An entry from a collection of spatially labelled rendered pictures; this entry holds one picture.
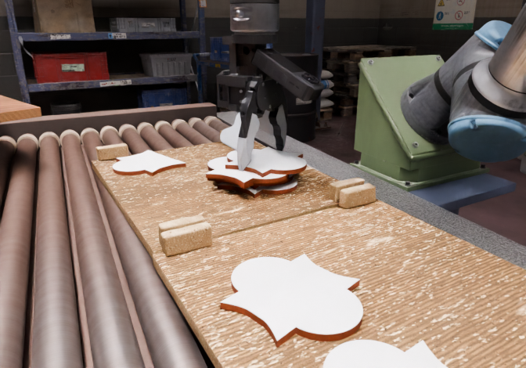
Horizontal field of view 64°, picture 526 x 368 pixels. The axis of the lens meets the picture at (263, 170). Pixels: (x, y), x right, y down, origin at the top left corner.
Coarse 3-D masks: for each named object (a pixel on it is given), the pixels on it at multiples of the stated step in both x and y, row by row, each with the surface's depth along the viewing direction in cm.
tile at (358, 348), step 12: (336, 348) 34; (348, 348) 34; (360, 348) 34; (372, 348) 34; (384, 348) 34; (396, 348) 34; (420, 348) 34; (336, 360) 33; (348, 360) 33; (360, 360) 33; (372, 360) 33; (384, 360) 33; (396, 360) 33; (408, 360) 33; (420, 360) 33; (432, 360) 33
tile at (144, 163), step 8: (144, 152) 86; (152, 152) 86; (120, 160) 82; (128, 160) 81; (136, 160) 81; (144, 160) 81; (152, 160) 81; (160, 160) 81; (168, 160) 81; (176, 160) 81; (120, 168) 76; (128, 168) 76; (136, 168) 76; (144, 168) 76; (152, 168) 76; (160, 168) 77; (168, 168) 78
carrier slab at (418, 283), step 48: (240, 240) 53; (288, 240) 53; (336, 240) 53; (384, 240) 53; (432, 240) 53; (192, 288) 43; (384, 288) 43; (432, 288) 43; (480, 288) 43; (240, 336) 37; (384, 336) 37; (432, 336) 37; (480, 336) 37
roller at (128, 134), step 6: (126, 126) 117; (132, 126) 118; (120, 132) 116; (126, 132) 113; (132, 132) 111; (138, 132) 118; (126, 138) 110; (132, 138) 107; (138, 138) 106; (132, 144) 103; (138, 144) 101; (144, 144) 101; (132, 150) 101; (138, 150) 98; (144, 150) 96; (150, 150) 96
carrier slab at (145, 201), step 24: (216, 144) 95; (96, 168) 79; (192, 168) 79; (312, 168) 79; (120, 192) 68; (144, 192) 68; (168, 192) 68; (192, 192) 68; (216, 192) 68; (240, 192) 68; (312, 192) 68; (144, 216) 59; (168, 216) 59; (192, 216) 59; (216, 216) 59; (240, 216) 59; (264, 216) 59; (288, 216) 60; (144, 240) 54
